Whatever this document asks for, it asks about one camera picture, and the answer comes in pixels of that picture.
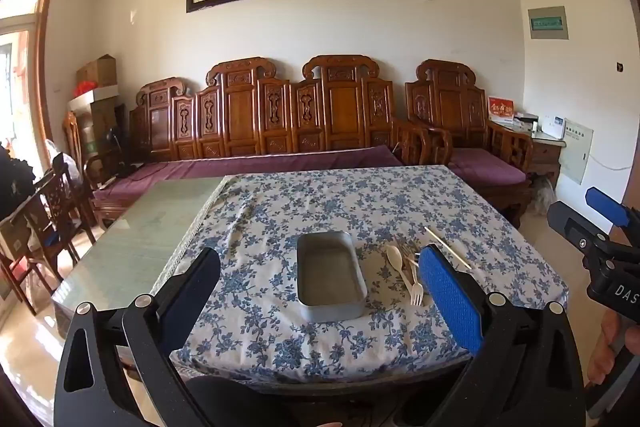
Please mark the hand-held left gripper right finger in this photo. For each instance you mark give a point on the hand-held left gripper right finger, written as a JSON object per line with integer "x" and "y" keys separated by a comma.
{"x": 447, "y": 292}

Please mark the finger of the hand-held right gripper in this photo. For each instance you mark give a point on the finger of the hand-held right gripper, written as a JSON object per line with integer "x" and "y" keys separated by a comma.
{"x": 567, "y": 219}
{"x": 607, "y": 206}

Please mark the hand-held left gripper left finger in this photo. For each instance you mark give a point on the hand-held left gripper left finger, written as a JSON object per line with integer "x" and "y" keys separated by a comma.
{"x": 197, "y": 292}

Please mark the white plastic fork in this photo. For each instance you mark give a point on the white plastic fork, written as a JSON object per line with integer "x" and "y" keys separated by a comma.
{"x": 417, "y": 296}

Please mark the light wooden chopstick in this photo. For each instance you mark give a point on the light wooden chopstick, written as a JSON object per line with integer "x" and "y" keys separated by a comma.
{"x": 442, "y": 242}

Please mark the white plastic spoon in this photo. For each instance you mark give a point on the white plastic spoon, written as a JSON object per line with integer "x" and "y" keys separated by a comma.
{"x": 393, "y": 255}

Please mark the rectangular metal tin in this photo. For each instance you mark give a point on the rectangular metal tin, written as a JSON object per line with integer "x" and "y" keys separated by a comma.
{"x": 327, "y": 277}

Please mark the person's right hand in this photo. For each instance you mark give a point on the person's right hand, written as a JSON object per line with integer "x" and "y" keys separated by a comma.
{"x": 605, "y": 369}

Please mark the grey plastic bag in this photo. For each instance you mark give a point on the grey plastic bag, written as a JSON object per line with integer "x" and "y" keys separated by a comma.
{"x": 542, "y": 197}

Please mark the white metal panel cover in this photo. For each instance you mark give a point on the white metal panel cover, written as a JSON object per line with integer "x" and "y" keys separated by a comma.
{"x": 575, "y": 152}

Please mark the wooden side table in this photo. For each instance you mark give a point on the wooden side table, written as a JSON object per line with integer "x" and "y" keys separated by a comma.
{"x": 545, "y": 154}

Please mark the glass top table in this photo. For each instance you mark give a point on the glass top table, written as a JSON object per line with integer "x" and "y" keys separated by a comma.
{"x": 145, "y": 232}

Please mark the white box on side table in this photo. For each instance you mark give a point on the white box on side table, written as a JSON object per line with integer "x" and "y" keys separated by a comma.
{"x": 554, "y": 127}

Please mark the blue floral tablecloth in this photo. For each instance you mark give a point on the blue floral tablecloth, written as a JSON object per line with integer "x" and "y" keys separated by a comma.
{"x": 300, "y": 207}

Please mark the long purple sofa cushion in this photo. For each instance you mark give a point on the long purple sofa cushion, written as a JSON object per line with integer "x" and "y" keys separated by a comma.
{"x": 250, "y": 166}

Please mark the carved wooden dining chair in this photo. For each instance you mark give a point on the carved wooden dining chair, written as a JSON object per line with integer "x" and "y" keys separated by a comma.
{"x": 22, "y": 237}
{"x": 62, "y": 207}

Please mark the black desk lamp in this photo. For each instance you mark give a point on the black desk lamp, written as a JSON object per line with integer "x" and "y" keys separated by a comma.
{"x": 114, "y": 144}

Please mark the carved wooden armchair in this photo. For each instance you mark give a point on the carved wooden armchair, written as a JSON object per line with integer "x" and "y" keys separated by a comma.
{"x": 445, "y": 102}

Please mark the carved wooden sofa bench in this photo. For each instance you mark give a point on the carved wooden sofa bench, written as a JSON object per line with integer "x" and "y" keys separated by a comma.
{"x": 250, "y": 117}

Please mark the white plastic bag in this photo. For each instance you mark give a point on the white plastic bag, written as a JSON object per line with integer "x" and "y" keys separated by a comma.
{"x": 62, "y": 157}

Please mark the stacked cardboard boxes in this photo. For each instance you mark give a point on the stacked cardboard boxes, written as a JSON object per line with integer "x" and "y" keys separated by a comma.
{"x": 97, "y": 127}

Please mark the tall wooden chair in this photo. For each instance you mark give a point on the tall wooden chair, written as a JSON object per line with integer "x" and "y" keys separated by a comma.
{"x": 72, "y": 132}

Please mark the black bag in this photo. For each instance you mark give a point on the black bag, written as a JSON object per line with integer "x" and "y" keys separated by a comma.
{"x": 15, "y": 177}

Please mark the white flat box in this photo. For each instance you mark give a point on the white flat box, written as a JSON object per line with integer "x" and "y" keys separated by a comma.
{"x": 95, "y": 99}

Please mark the red paper decoration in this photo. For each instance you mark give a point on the red paper decoration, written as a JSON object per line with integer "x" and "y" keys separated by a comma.
{"x": 85, "y": 89}

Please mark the brown cardboard box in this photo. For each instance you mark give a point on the brown cardboard box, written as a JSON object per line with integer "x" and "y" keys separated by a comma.
{"x": 97, "y": 71}

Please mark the grey wall breaker box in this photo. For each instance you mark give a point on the grey wall breaker box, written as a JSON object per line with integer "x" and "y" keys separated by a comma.
{"x": 548, "y": 23}

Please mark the wooden door frame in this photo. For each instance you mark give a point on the wooden door frame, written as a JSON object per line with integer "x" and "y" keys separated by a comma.
{"x": 44, "y": 57}

